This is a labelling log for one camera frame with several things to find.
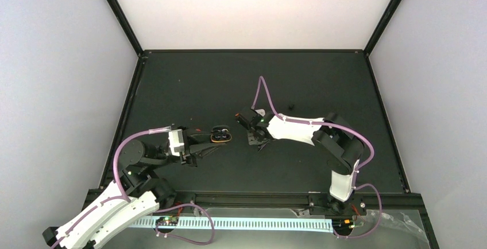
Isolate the black glossy earbud charging case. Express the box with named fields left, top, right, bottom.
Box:
left=210, top=125, right=232, bottom=143

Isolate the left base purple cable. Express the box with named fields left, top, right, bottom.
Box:
left=154, top=203, right=216, bottom=246

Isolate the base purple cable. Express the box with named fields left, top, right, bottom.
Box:
left=331, top=184, right=384, bottom=240
left=154, top=203, right=216, bottom=246

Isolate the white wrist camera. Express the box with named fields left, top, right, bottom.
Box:
left=255, top=109, right=266, bottom=116
left=168, top=129, right=185, bottom=156

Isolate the clear plastic sheet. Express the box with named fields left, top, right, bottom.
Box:
left=289, top=208, right=429, bottom=245

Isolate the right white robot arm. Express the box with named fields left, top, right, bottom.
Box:
left=235, top=108, right=365, bottom=215

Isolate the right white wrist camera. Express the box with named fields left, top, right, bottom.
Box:
left=255, top=109, right=266, bottom=116

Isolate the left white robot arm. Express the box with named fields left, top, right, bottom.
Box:
left=42, top=125, right=232, bottom=248

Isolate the black aluminium front rail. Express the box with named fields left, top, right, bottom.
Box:
left=87, top=190, right=425, bottom=212

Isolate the white slotted cable duct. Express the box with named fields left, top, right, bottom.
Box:
left=129, top=216, right=334, bottom=233

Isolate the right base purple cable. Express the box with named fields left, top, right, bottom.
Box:
left=331, top=184, right=384, bottom=240

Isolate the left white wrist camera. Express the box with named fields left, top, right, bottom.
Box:
left=168, top=129, right=185, bottom=156

